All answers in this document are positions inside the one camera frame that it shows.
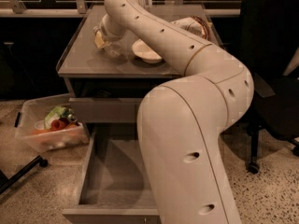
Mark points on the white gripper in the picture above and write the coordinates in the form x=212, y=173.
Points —
x=105, y=35

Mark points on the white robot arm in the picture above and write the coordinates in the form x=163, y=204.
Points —
x=179, y=122

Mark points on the grey drawer cabinet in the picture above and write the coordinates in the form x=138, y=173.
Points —
x=89, y=73

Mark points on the closed grey drawer with knob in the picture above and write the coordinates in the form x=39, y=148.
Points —
x=105, y=110

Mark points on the open grey lower drawer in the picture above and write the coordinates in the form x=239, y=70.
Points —
x=113, y=187

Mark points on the white bowl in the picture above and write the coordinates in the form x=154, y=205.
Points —
x=145, y=53

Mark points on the green white bag in bin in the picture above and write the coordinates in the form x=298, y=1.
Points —
x=58, y=112

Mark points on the orange red items in bin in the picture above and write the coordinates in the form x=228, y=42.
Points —
x=57, y=125

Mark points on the clear plastic storage bin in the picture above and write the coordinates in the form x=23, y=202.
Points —
x=32, y=117

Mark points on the black chair leg with caster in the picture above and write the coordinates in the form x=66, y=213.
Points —
x=7, y=182

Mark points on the black office chair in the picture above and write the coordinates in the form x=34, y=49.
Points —
x=268, y=46

